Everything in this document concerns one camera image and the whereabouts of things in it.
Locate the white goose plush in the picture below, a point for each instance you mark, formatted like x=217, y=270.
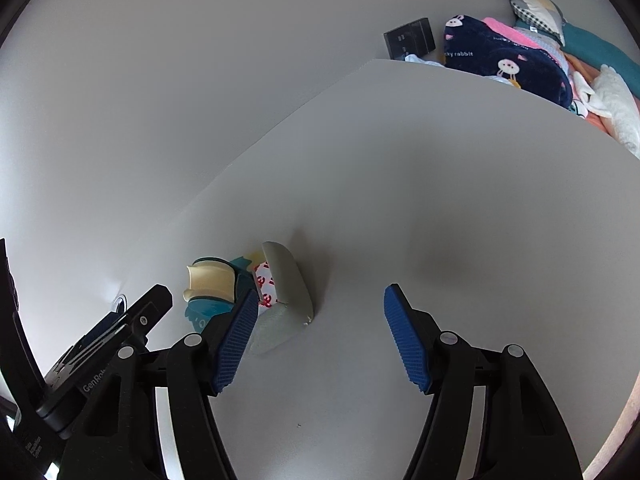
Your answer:
x=620, y=105

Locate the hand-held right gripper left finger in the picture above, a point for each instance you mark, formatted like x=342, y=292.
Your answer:
x=235, y=345

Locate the black box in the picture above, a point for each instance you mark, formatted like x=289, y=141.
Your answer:
x=410, y=37

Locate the white foam packet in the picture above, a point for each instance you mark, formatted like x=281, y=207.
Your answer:
x=272, y=327

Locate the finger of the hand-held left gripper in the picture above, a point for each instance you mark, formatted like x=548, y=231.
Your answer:
x=135, y=322

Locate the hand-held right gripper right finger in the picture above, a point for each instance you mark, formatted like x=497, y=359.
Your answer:
x=407, y=340

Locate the grey pouch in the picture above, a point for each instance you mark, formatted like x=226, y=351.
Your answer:
x=290, y=280

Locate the pink cloth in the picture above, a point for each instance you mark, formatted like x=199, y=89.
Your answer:
x=510, y=32

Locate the teal pillow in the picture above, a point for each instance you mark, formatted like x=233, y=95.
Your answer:
x=600, y=50

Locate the beige tape roll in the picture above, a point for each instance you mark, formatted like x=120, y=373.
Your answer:
x=210, y=280

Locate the navy rabbit print blanket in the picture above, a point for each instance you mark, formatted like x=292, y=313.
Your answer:
x=505, y=65

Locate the white printed cloth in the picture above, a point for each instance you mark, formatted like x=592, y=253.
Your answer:
x=581, y=95

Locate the bed with pink sheet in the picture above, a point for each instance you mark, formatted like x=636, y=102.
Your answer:
x=597, y=122

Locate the light blue small cloth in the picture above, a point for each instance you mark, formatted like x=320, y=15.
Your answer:
x=422, y=60

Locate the grey checked patchwork pillow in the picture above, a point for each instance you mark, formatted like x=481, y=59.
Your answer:
x=537, y=10

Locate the teal tape dispenser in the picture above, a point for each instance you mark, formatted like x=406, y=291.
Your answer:
x=245, y=285

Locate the white wrapper with red print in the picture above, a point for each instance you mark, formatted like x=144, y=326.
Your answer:
x=264, y=285

